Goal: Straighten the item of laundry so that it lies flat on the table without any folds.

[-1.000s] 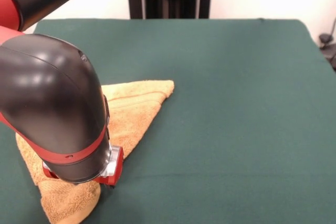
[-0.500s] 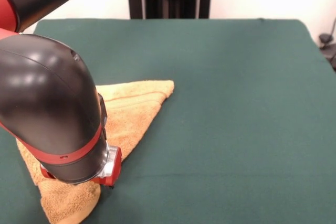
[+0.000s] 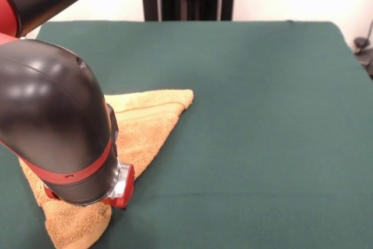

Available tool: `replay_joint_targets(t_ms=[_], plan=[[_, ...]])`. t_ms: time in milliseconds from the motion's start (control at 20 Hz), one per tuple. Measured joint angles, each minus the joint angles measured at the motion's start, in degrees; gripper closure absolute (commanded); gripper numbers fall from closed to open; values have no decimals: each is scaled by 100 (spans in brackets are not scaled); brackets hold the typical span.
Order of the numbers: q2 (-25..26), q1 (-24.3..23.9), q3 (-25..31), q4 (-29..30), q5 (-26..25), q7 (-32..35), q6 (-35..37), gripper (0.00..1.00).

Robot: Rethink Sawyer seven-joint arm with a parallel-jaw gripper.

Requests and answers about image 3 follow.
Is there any tan towel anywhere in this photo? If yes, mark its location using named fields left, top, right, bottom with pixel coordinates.
left=19, top=88, right=195, bottom=249

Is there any dark green table cloth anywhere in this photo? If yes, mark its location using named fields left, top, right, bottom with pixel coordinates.
left=0, top=20, right=373, bottom=249

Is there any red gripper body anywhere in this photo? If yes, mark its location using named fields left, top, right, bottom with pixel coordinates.
left=43, top=163, right=136, bottom=209

